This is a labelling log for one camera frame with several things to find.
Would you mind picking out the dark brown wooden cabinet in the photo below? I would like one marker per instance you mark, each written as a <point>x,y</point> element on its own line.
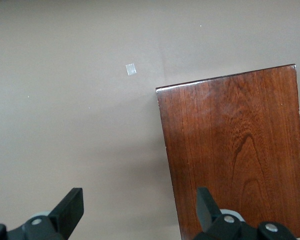
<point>227,150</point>

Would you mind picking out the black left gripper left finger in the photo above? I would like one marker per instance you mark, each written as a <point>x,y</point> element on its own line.
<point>70,207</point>

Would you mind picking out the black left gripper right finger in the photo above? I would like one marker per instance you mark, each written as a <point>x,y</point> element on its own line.
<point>207,212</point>

